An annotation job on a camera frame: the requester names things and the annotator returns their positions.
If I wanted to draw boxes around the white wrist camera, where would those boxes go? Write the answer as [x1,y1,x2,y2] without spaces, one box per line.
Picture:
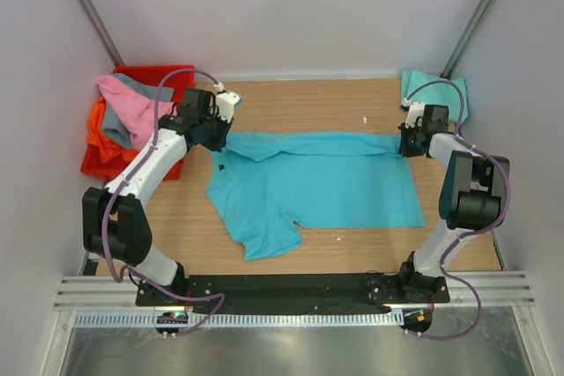
[400,98,426,129]
[213,82,242,123]

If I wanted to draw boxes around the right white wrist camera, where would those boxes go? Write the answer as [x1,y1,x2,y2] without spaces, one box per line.
[400,98,426,129]

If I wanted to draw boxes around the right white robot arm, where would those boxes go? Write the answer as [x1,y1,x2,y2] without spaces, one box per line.
[398,100,509,302]

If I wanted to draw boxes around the pink t shirt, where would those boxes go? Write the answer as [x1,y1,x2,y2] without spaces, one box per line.
[96,74,180,151]

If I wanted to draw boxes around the white slotted cable duct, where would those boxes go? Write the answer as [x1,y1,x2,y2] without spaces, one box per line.
[73,310,404,329]

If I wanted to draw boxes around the folded teal t shirt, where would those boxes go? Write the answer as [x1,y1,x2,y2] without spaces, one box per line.
[401,70,469,123]

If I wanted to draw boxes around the red plastic bin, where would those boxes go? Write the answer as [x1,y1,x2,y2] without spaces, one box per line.
[80,65,194,181]

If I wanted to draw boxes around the left aluminium frame post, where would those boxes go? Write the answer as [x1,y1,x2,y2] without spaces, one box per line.
[77,0,125,67]

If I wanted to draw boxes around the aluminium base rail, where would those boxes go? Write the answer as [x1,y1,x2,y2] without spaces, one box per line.
[52,274,142,312]

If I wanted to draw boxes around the orange t shirt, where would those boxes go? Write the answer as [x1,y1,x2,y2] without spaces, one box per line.
[86,97,137,165]

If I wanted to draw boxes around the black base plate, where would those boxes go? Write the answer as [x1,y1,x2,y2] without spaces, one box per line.
[135,272,450,318]

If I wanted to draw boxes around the grey t shirt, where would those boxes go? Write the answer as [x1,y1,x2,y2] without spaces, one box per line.
[101,73,175,147]

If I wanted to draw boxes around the bright blue t shirt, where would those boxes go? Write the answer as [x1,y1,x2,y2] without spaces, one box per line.
[206,131,426,261]

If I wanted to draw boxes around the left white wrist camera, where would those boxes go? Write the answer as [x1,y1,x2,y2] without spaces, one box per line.
[213,82,242,123]

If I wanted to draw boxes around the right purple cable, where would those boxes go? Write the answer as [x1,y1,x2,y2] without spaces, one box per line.
[400,78,513,342]

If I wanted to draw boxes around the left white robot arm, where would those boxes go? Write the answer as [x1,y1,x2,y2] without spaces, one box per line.
[82,85,241,287]

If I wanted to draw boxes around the aluminium frame post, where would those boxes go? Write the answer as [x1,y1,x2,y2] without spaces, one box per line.
[440,0,497,79]
[77,0,125,67]

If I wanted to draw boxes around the right aluminium frame post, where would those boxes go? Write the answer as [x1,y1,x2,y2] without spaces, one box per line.
[440,0,497,79]

